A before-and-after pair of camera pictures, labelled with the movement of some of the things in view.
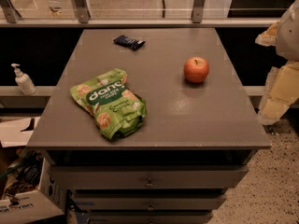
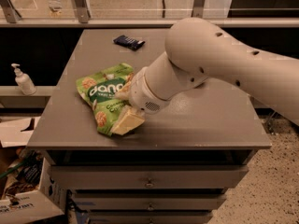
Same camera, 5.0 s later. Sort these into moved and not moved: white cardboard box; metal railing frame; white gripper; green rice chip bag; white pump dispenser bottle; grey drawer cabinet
Moved: green rice chip bag; white gripper
Not moved: white pump dispenser bottle; grey drawer cabinet; metal railing frame; white cardboard box
